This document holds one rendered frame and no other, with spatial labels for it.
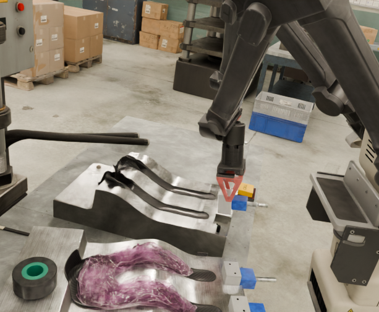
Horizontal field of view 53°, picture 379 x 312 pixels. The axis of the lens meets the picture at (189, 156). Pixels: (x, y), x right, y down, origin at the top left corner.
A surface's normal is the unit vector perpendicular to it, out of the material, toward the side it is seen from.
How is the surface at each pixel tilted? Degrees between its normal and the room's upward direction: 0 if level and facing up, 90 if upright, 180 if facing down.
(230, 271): 0
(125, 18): 90
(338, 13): 66
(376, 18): 90
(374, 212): 90
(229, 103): 123
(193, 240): 90
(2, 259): 0
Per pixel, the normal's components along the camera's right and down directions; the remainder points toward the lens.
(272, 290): 0.15, -0.89
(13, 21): 0.96, 0.23
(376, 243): -0.05, 0.44
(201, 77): -0.37, 0.36
